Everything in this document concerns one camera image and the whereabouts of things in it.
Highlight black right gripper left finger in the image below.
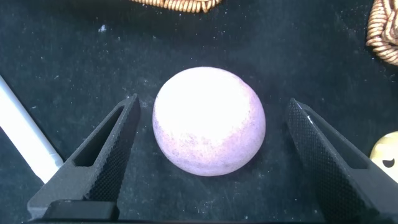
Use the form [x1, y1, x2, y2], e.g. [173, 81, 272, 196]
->
[26, 93, 142, 219]

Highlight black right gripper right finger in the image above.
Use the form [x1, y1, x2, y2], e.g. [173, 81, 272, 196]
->
[284, 97, 398, 223]

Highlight cream pasta spoon green handle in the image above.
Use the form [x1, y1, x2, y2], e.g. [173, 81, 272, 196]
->
[369, 130, 398, 184]

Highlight pale purple ball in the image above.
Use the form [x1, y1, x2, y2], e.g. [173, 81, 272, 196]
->
[152, 66, 267, 177]

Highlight white marker yellow tip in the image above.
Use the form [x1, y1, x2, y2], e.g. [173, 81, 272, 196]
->
[0, 74, 65, 184]

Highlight black table cloth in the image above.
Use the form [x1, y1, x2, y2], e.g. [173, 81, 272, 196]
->
[0, 0, 398, 224]

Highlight rectangular wicker basket brown handles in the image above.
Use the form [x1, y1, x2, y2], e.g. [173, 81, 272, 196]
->
[366, 0, 398, 67]
[129, 0, 223, 14]

